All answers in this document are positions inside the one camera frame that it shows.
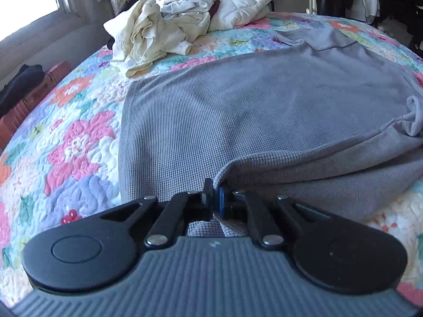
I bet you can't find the black cloth on bench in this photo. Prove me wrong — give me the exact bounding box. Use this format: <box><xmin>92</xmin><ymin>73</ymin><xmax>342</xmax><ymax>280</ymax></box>
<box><xmin>0</xmin><ymin>64</ymin><xmax>45</xmax><ymax>117</ymax></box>

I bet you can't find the cream crumpled garment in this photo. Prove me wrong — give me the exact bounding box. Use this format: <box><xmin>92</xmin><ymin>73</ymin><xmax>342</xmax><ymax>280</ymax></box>
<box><xmin>103</xmin><ymin>0</ymin><xmax>191</xmax><ymax>78</ymax></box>

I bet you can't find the red-brown wooden bench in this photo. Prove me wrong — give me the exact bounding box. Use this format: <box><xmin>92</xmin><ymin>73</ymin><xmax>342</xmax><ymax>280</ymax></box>
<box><xmin>1</xmin><ymin>62</ymin><xmax>72</xmax><ymax>151</ymax></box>

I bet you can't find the white quilted jacket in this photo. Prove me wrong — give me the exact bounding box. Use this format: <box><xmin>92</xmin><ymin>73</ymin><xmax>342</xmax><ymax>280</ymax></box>
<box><xmin>209</xmin><ymin>0</ymin><xmax>273</xmax><ymax>31</ymax></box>

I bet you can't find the grey waffle knit shirt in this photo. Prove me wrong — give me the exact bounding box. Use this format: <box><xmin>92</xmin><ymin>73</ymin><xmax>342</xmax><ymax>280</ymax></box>
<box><xmin>118</xmin><ymin>27</ymin><xmax>422</xmax><ymax>220</ymax></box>

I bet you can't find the floral patchwork quilt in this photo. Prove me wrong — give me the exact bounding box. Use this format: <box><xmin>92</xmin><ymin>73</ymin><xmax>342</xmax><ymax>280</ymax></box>
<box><xmin>1</xmin><ymin>12</ymin><xmax>422</xmax><ymax>307</ymax></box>

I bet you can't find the white crumpled shirt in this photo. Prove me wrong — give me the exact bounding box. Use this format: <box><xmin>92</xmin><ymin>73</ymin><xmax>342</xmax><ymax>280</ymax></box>
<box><xmin>155</xmin><ymin>0</ymin><xmax>215</xmax><ymax>38</ymax></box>

